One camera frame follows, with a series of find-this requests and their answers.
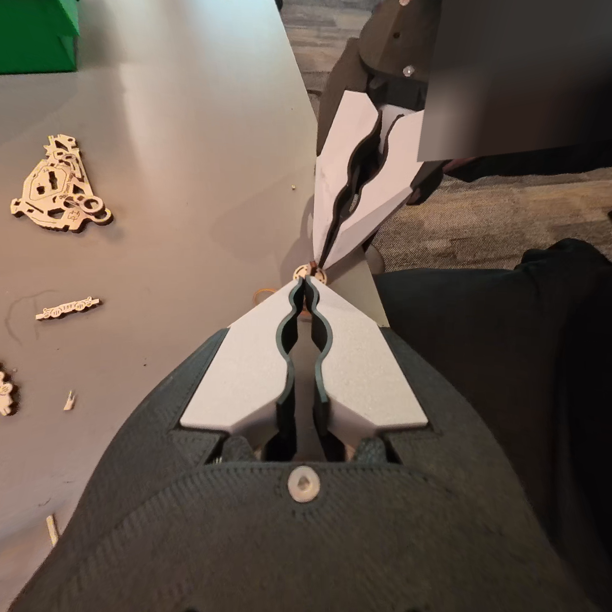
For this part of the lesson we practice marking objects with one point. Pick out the wooden chassis assembly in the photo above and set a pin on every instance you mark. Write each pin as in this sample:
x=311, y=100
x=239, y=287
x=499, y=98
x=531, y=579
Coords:
x=69, y=193

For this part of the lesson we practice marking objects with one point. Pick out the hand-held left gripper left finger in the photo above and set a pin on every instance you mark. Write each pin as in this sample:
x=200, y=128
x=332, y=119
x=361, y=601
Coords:
x=239, y=382

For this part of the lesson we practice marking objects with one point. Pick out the green plastic bin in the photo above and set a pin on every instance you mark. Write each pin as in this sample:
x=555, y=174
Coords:
x=33, y=38

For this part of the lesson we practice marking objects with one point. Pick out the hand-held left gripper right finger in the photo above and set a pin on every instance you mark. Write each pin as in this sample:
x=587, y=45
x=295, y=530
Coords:
x=373, y=382

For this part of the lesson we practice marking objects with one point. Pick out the wooden wheel axle assembly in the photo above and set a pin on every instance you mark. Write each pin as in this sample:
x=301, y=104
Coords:
x=301, y=273

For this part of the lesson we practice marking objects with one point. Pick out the small wooden strip round holes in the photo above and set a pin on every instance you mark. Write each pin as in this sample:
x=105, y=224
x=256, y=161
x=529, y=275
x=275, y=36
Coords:
x=67, y=308

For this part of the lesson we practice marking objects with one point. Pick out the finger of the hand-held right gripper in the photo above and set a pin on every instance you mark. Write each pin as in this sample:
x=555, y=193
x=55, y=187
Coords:
x=334, y=143
x=392, y=191

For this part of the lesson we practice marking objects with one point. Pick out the forked wood chip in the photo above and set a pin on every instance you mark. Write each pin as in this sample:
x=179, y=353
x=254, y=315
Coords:
x=68, y=405

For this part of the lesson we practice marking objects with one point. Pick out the thin wooden sliver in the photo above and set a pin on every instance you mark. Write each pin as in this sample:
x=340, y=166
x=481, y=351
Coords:
x=51, y=529

